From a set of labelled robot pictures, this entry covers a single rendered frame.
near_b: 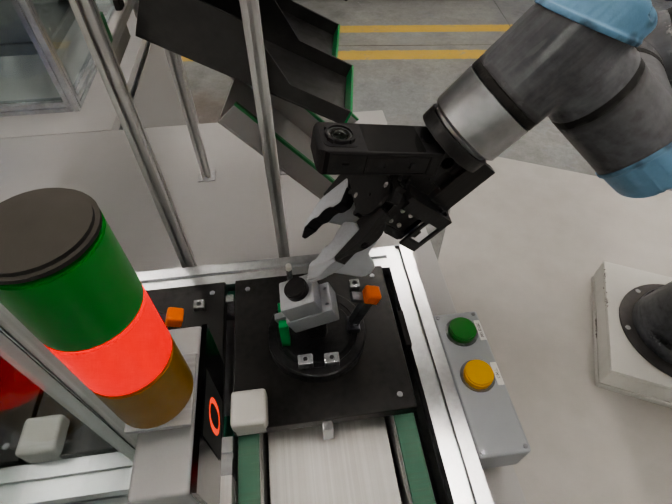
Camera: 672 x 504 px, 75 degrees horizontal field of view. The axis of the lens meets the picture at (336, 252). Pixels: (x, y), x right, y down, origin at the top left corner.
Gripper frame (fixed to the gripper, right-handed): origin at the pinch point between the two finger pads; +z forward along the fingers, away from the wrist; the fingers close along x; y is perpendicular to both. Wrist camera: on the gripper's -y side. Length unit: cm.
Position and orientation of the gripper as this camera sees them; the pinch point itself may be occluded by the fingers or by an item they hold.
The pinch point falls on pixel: (307, 249)
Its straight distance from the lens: 49.4
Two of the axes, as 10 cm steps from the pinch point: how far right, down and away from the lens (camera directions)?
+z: -6.4, 5.6, 5.2
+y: 7.5, 3.5, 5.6
